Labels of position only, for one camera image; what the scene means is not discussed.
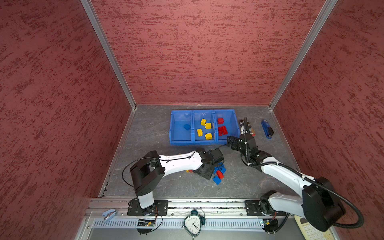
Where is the red lego brick long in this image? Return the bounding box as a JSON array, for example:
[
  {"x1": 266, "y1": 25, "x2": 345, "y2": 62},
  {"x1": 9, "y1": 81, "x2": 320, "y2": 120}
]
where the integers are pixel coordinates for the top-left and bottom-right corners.
[{"x1": 218, "y1": 126, "x2": 228, "y2": 136}]

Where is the yellow lego brick pile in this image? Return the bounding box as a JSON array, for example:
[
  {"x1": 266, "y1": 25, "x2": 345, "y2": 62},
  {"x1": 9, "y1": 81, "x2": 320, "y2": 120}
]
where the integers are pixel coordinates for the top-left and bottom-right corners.
[{"x1": 205, "y1": 123, "x2": 212, "y2": 130}]

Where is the blue lego brick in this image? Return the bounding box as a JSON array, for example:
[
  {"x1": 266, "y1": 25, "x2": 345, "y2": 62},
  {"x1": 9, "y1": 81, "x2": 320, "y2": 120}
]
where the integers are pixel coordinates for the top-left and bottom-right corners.
[
  {"x1": 184, "y1": 124, "x2": 191, "y2": 131},
  {"x1": 213, "y1": 176, "x2": 222, "y2": 185}
]

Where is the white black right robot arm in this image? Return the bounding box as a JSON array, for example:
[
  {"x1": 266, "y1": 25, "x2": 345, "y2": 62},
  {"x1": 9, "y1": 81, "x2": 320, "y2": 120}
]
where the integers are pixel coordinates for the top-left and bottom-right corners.
[{"x1": 227, "y1": 134, "x2": 365, "y2": 232}]

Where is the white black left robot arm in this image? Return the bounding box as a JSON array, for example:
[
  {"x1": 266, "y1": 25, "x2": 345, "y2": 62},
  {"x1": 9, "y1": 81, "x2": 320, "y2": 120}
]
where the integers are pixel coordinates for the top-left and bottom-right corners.
[{"x1": 128, "y1": 148, "x2": 224, "y2": 212}]

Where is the plaid glasses case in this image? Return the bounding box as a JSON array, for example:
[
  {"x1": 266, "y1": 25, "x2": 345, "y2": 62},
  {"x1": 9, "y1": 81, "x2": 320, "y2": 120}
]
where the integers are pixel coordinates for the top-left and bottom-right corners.
[{"x1": 239, "y1": 119, "x2": 256, "y2": 137}]

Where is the blue right plastic bin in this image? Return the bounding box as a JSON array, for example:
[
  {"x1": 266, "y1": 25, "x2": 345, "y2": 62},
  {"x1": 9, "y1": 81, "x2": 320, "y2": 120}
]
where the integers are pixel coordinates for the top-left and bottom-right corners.
[{"x1": 214, "y1": 110, "x2": 241, "y2": 144}]

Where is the red lego brick lower right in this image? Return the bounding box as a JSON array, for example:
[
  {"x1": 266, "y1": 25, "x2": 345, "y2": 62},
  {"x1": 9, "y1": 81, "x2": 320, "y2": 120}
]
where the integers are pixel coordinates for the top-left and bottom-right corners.
[{"x1": 216, "y1": 171, "x2": 224, "y2": 180}]

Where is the blue lego brick bottom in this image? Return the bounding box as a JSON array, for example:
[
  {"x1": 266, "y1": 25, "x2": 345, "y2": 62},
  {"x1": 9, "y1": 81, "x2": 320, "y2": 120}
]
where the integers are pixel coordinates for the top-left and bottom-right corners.
[{"x1": 213, "y1": 176, "x2": 222, "y2": 185}]

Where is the blue stapler on table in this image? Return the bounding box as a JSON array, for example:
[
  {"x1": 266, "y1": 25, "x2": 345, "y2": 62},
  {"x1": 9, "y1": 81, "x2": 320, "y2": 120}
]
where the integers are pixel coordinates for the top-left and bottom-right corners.
[{"x1": 261, "y1": 120, "x2": 274, "y2": 139}]

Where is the blue left plastic bin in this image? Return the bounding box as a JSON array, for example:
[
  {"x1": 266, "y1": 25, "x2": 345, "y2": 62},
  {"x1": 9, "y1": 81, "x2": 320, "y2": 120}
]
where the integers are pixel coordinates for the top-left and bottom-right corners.
[{"x1": 169, "y1": 110, "x2": 192, "y2": 146}]

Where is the white alarm clock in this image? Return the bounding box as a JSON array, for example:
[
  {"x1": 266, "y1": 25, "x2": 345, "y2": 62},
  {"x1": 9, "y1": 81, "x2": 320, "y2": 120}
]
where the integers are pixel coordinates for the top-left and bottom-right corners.
[{"x1": 182, "y1": 210, "x2": 206, "y2": 239}]

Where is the yellow calculator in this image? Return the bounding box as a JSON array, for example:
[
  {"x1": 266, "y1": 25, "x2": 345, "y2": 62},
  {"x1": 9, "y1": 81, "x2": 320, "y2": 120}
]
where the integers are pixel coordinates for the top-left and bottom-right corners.
[{"x1": 295, "y1": 216, "x2": 335, "y2": 240}]

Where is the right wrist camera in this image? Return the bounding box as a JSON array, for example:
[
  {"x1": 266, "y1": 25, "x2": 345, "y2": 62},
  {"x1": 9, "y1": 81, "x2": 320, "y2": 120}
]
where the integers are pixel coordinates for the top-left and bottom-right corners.
[{"x1": 240, "y1": 133, "x2": 259, "y2": 157}]

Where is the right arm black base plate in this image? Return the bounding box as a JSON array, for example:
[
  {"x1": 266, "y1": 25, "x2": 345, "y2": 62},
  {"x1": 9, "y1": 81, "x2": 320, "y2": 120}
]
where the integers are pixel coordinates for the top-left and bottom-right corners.
[{"x1": 244, "y1": 200, "x2": 286, "y2": 218}]

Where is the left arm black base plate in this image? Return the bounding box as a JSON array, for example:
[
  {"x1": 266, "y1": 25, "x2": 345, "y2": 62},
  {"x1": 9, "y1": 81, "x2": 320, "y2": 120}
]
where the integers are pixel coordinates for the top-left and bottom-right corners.
[{"x1": 127, "y1": 198, "x2": 169, "y2": 216}]

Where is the blue stapler on rail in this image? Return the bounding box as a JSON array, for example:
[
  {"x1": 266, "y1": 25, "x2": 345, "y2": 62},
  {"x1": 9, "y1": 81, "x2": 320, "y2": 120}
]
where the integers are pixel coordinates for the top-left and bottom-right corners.
[{"x1": 102, "y1": 209, "x2": 118, "y2": 223}]

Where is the aluminium front rail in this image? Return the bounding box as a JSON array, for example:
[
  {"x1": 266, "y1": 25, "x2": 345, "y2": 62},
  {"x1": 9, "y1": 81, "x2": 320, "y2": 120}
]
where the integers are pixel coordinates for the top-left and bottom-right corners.
[{"x1": 76, "y1": 198, "x2": 272, "y2": 240}]

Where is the right aluminium corner post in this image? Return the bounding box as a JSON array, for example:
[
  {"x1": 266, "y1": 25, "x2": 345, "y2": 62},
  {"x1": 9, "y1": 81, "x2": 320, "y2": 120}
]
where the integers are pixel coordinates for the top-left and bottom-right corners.
[{"x1": 269, "y1": 0, "x2": 338, "y2": 111}]

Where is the aluminium corner post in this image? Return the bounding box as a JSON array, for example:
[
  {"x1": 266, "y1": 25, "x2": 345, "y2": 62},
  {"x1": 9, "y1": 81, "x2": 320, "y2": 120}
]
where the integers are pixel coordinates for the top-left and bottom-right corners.
[
  {"x1": 81, "y1": 0, "x2": 137, "y2": 111},
  {"x1": 269, "y1": 0, "x2": 338, "y2": 111}
]

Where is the left aluminium corner post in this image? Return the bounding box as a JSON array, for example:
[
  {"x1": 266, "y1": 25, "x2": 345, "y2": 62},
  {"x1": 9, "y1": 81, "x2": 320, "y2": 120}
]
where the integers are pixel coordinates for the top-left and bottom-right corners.
[{"x1": 81, "y1": 0, "x2": 137, "y2": 111}]

